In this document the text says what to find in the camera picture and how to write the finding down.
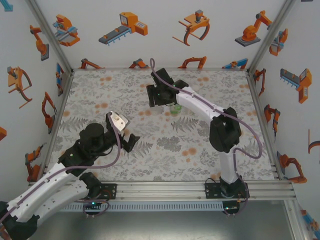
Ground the short purple cable loop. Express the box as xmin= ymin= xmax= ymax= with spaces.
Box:
xmin=82 ymin=198 xmax=111 ymax=219
xmin=223 ymin=196 xmax=250 ymax=218

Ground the wide aluminium base rail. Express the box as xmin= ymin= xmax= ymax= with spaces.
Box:
xmin=28 ymin=180 xmax=301 ymax=201

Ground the floral patterned table cover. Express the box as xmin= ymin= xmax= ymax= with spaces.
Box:
xmin=46 ymin=69 xmax=278 ymax=182

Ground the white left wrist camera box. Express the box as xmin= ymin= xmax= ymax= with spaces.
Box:
xmin=109 ymin=111 xmax=130 ymax=134

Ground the aluminium table edge rail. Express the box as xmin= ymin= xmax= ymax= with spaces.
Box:
xmin=28 ymin=69 xmax=75 ymax=186
xmin=246 ymin=69 xmax=286 ymax=181

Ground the aluminium frame post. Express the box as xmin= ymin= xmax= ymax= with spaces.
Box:
xmin=26 ymin=0 xmax=75 ymax=76
xmin=284 ymin=199 xmax=310 ymax=240
xmin=246 ymin=0 xmax=298 ymax=76

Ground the white slotted cable duct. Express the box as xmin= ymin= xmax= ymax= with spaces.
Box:
xmin=61 ymin=201 xmax=225 ymax=212

